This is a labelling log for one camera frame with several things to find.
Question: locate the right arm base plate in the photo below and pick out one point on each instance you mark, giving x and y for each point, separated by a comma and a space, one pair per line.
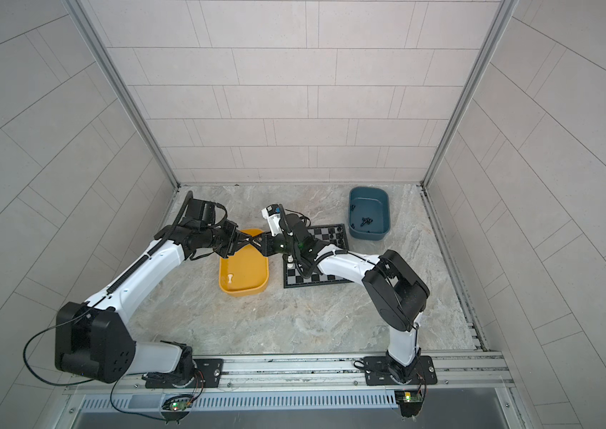
383, 370

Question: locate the left green circuit board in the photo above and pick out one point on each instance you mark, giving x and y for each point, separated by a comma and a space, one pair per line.
179, 403

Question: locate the aluminium mounting rail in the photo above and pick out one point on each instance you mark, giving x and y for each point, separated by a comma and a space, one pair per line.
335, 372

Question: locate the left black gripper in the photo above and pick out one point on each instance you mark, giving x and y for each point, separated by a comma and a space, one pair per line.
235, 236

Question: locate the ventilation grille strip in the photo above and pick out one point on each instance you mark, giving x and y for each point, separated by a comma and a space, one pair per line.
256, 400

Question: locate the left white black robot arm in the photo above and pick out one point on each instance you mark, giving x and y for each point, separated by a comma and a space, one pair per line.
92, 339

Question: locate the teal plastic bin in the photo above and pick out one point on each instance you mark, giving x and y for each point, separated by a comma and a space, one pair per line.
369, 213

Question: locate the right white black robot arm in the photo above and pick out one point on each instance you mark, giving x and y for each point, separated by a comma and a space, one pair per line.
397, 292

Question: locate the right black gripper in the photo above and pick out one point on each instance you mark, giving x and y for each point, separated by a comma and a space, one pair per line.
267, 248

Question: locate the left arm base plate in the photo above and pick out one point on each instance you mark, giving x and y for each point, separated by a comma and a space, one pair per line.
201, 373

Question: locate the right circuit board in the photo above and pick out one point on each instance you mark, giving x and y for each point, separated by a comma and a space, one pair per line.
410, 403

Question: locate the yellow plastic tray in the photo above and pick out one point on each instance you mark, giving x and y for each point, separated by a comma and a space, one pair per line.
250, 272

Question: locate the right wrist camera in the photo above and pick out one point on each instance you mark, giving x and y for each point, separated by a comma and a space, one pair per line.
273, 215

